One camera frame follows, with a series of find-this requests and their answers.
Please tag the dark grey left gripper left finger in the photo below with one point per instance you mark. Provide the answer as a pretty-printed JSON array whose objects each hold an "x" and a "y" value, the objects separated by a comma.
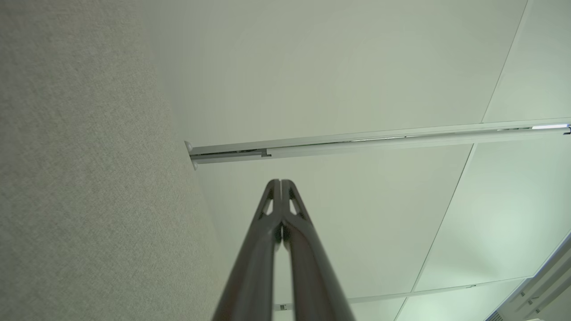
[{"x": 250, "y": 267}]

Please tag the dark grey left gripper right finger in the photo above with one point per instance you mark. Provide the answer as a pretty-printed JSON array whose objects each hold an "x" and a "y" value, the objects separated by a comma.
[{"x": 312, "y": 276}]

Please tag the thin grey partition post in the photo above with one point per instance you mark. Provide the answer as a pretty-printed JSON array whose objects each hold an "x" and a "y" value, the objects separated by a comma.
[{"x": 379, "y": 298}]

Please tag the grey partition post with feet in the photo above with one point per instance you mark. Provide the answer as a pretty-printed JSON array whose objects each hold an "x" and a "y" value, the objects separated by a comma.
[{"x": 357, "y": 145}]

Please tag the grey metal frame beam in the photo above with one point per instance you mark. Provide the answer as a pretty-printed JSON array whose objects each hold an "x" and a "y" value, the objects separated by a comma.
[{"x": 544, "y": 290}]

